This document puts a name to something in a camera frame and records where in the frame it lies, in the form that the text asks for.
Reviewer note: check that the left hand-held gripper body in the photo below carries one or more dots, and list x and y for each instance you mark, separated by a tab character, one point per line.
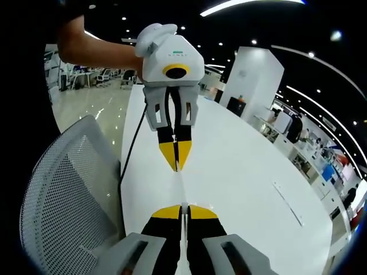
172	57

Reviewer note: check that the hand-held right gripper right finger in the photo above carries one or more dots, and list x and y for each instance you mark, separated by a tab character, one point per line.
212	246

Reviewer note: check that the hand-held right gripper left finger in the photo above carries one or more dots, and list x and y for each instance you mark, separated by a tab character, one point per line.
160	243

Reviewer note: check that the small black cabinet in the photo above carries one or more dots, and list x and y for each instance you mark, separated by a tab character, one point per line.
236	106

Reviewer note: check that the round ceiling spotlights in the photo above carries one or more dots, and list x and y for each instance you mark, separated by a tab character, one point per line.
124	18

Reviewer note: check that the long ceiling light strip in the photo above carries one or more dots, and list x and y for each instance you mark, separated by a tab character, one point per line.
229	7

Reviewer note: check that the white square pillar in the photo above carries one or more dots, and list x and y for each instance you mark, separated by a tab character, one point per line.
252	77

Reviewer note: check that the office desks with chairs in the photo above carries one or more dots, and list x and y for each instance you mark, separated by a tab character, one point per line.
86	76

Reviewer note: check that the white board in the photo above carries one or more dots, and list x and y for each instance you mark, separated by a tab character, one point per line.
283	121

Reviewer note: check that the grey mesh office chair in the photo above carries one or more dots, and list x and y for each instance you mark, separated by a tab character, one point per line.
66	200

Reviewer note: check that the long white counter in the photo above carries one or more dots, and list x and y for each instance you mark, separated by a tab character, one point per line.
312	169

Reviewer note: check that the blue storage box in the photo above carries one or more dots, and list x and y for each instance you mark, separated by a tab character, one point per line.
328	174

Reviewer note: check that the person's dark clothing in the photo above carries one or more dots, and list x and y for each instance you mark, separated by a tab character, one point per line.
28	71

